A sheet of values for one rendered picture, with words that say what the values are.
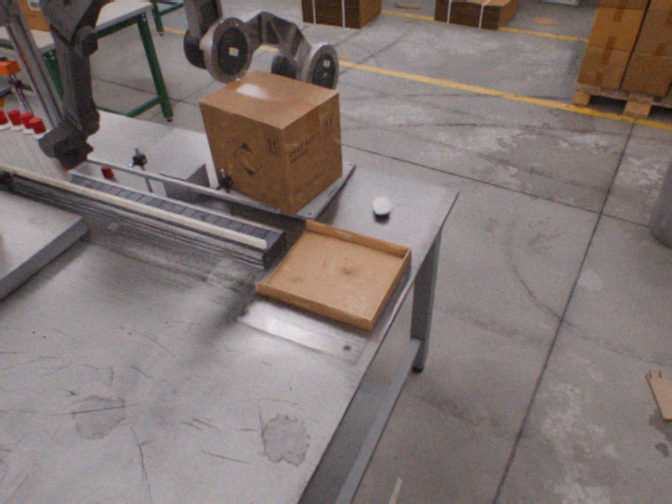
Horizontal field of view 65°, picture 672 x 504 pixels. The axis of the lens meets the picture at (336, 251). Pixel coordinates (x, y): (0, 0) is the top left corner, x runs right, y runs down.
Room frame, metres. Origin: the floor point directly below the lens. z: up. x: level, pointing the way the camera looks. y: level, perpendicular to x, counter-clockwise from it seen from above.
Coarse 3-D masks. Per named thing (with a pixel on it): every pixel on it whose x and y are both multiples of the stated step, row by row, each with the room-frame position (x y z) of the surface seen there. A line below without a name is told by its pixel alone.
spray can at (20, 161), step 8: (0, 112) 1.42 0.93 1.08; (0, 120) 1.41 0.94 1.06; (8, 120) 1.43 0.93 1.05; (0, 128) 1.40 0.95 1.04; (8, 128) 1.40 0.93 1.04; (0, 136) 1.40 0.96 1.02; (8, 136) 1.40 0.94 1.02; (8, 144) 1.40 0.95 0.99; (16, 144) 1.41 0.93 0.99; (8, 152) 1.40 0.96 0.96; (16, 152) 1.40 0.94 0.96; (16, 160) 1.40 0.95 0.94; (24, 160) 1.40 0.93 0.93; (24, 168) 1.40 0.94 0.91
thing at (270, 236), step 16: (16, 176) 1.40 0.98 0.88; (80, 176) 1.38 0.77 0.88; (64, 192) 1.30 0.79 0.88; (112, 192) 1.28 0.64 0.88; (128, 192) 1.28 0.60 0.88; (128, 208) 1.20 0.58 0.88; (160, 208) 1.19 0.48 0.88; (176, 208) 1.18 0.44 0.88; (192, 208) 1.18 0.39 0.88; (176, 224) 1.11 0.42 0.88; (224, 224) 1.10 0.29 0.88; (240, 224) 1.09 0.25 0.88; (224, 240) 1.03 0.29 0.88; (272, 240) 1.02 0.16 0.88
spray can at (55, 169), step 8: (32, 120) 1.35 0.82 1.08; (40, 120) 1.35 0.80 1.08; (32, 128) 1.34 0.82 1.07; (40, 128) 1.34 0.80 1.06; (32, 136) 1.34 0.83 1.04; (40, 136) 1.33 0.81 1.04; (40, 152) 1.33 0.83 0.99; (48, 160) 1.33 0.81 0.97; (56, 160) 1.34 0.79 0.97; (48, 168) 1.33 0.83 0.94; (56, 168) 1.33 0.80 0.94; (56, 176) 1.33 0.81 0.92; (64, 176) 1.34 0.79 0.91
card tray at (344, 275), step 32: (320, 224) 1.09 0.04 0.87; (288, 256) 1.01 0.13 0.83; (320, 256) 1.00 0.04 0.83; (352, 256) 0.99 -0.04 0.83; (384, 256) 0.99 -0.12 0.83; (256, 288) 0.88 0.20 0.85; (288, 288) 0.89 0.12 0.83; (320, 288) 0.88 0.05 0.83; (352, 288) 0.88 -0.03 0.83; (384, 288) 0.87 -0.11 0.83; (352, 320) 0.77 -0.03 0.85
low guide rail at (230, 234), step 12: (12, 168) 1.39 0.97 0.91; (48, 180) 1.32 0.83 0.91; (60, 180) 1.31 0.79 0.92; (84, 192) 1.25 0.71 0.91; (96, 192) 1.23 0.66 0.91; (120, 204) 1.19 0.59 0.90; (132, 204) 1.17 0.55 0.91; (168, 216) 1.11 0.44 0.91; (180, 216) 1.10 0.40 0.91; (204, 228) 1.05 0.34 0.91; (216, 228) 1.04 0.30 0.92; (240, 240) 1.00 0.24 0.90; (252, 240) 0.99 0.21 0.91; (264, 240) 0.98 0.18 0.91
